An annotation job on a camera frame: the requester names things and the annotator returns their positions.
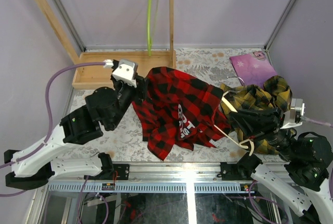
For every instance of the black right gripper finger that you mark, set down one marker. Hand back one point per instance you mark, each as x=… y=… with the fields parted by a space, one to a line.
x=257 y=117
x=256 y=132

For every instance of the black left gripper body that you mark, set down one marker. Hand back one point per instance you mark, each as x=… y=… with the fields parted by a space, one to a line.
x=140 y=88

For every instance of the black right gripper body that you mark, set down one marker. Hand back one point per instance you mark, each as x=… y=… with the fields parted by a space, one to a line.
x=281 y=140

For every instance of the yellow black plaid shirt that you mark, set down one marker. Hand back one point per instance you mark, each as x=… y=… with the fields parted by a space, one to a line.
x=275 y=93

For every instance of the red black plaid shirt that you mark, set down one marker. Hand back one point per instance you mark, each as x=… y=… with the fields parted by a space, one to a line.
x=180 y=110

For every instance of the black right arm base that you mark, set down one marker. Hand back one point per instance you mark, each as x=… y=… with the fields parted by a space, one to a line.
x=234 y=172

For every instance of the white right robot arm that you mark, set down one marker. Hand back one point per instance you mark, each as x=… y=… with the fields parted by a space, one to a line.
x=307 y=157

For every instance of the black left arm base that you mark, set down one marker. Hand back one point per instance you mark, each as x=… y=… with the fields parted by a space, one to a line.
x=116 y=172

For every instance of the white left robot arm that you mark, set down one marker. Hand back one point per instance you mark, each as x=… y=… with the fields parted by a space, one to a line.
x=36 y=165

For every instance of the green hanger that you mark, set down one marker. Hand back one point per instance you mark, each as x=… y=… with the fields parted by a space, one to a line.
x=151 y=24

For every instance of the floral table mat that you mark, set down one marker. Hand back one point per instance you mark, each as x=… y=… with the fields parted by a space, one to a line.
x=126 y=142

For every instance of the purple folded cloth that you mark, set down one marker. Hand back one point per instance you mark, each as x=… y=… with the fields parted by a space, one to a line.
x=253 y=68

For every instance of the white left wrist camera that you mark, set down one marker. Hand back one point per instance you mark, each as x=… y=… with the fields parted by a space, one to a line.
x=123 y=70

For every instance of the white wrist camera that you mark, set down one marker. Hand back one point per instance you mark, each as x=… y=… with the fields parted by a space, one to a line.
x=293 y=117
x=123 y=70

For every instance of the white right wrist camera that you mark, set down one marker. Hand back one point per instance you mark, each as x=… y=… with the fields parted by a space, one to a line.
x=293 y=117

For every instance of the aluminium front rail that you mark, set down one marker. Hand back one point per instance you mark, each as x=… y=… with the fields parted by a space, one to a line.
x=173 y=172

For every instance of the perforated cable duct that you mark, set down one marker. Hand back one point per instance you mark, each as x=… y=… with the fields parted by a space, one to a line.
x=137 y=187

